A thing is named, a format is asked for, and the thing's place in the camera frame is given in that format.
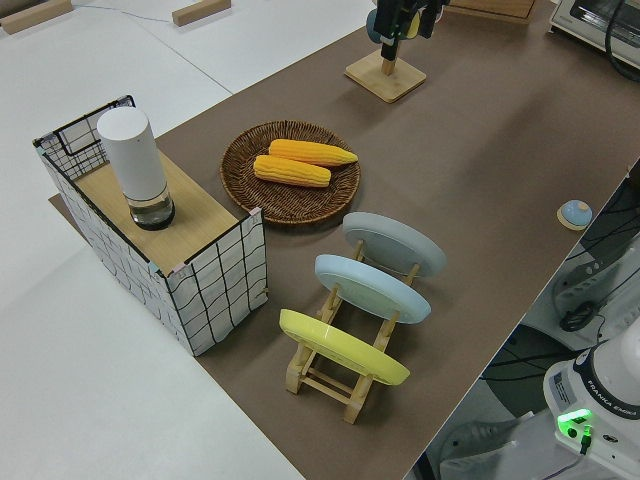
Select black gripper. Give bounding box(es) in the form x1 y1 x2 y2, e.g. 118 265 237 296
375 0 449 62

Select dark blue mug yellow inside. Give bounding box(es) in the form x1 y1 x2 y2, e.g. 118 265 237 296
365 8 422 45

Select wooden mug tree stand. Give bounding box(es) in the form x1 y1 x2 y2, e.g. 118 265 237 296
344 37 428 105

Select wooden cabinet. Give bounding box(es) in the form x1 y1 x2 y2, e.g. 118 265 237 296
447 0 537 25

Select brown table mat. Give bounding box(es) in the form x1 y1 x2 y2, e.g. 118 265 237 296
47 0 640 480

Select yellow corn cob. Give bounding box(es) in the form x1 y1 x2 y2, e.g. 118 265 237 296
253 154 333 189
268 139 360 168

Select white toaster oven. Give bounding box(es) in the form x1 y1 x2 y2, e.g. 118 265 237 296
548 0 640 85

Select round wicker basket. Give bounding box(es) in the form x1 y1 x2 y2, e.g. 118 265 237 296
219 119 362 230

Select grey plate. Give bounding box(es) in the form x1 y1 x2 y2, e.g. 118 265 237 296
341 211 447 280

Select wooden block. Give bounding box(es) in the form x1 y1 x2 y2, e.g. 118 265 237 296
171 0 234 27
0 0 74 35

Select blue dome bell wooden base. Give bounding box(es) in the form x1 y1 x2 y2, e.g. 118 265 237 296
556 199 595 231

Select light blue plate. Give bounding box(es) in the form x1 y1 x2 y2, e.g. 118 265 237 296
314 253 432 326

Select white power strip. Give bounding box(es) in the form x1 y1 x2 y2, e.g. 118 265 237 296
552 259 620 326

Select yellow plate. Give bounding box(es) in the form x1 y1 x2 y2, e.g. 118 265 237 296
278 308 412 386

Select black power adapter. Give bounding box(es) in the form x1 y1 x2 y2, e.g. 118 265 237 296
559 303 600 333

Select wooden plate rack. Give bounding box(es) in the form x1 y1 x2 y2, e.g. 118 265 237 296
284 238 421 425

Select black cable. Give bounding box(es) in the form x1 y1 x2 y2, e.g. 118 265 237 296
606 0 640 84

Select thin blue cable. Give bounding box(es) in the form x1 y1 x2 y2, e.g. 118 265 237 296
72 2 176 24

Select wire grid shelf wooden boards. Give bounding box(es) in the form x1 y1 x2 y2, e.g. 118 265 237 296
32 94 271 357

